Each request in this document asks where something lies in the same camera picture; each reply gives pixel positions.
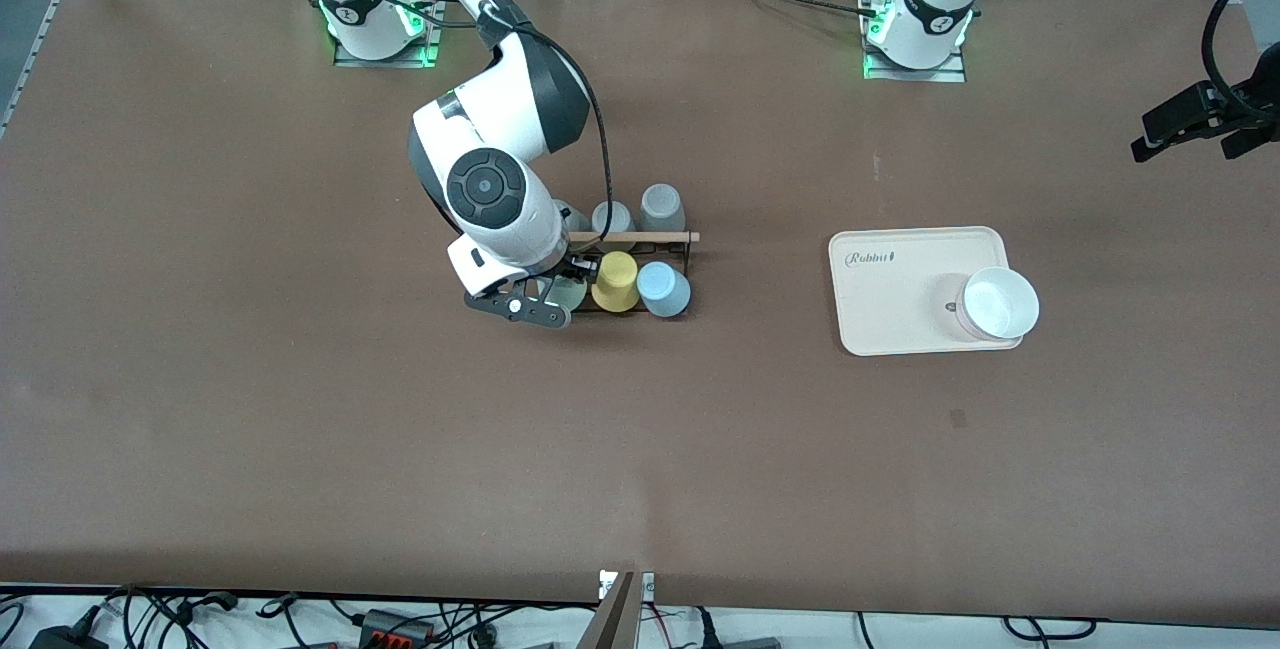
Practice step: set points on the yellow cup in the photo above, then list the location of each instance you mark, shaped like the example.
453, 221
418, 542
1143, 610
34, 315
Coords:
615, 281

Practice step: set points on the beige rabbit tray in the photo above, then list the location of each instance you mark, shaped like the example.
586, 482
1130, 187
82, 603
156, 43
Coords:
900, 309

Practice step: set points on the black power adapter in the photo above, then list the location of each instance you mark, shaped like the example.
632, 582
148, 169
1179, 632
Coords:
65, 639

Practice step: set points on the white pole bracket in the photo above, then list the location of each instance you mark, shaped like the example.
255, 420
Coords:
645, 584

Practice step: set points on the black plug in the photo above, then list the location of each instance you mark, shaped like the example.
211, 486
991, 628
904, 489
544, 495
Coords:
735, 643

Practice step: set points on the grey cup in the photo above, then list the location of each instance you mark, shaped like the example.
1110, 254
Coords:
575, 217
662, 207
620, 217

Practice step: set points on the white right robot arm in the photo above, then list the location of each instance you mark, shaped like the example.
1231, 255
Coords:
500, 109

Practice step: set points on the pale green cup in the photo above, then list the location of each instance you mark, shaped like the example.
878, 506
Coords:
572, 294

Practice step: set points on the black orange connector block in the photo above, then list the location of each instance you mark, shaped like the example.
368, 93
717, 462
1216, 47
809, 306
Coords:
395, 629

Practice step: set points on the light blue cup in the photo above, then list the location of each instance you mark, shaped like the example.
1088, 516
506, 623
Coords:
663, 289

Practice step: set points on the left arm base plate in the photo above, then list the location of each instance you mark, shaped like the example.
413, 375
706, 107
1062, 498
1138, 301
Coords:
955, 74

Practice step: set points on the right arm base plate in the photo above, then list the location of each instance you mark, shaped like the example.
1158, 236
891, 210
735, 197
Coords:
432, 54

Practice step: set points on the grey camera mount pole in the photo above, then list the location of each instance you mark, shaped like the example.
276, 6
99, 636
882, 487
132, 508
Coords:
612, 619

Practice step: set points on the white bowl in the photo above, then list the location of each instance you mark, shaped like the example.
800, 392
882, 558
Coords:
998, 304

